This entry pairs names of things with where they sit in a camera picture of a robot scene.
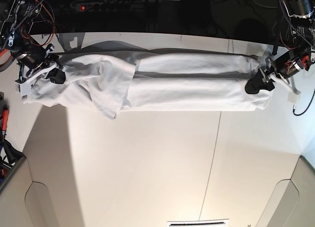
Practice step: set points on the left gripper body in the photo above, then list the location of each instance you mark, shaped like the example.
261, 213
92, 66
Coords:
278, 71

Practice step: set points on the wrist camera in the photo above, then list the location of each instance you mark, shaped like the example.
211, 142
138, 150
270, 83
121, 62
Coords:
23, 88
293, 98

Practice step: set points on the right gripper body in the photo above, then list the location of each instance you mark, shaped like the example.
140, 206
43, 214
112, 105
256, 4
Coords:
36, 61

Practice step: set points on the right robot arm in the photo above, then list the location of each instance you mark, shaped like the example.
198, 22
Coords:
16, 20

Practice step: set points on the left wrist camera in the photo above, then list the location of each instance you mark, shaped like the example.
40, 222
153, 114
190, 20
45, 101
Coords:
293, 98

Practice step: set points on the orange grey pliers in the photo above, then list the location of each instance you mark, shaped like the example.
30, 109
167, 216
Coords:
6, 60

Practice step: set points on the black power strip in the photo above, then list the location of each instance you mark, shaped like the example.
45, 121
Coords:
101, 6

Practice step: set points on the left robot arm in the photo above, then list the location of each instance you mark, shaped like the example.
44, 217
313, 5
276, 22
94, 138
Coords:
294, 47

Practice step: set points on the white t-shirt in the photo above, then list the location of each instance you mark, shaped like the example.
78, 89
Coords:
132, 81

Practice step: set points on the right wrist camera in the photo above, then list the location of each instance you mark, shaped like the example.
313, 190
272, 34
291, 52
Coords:
23, 88

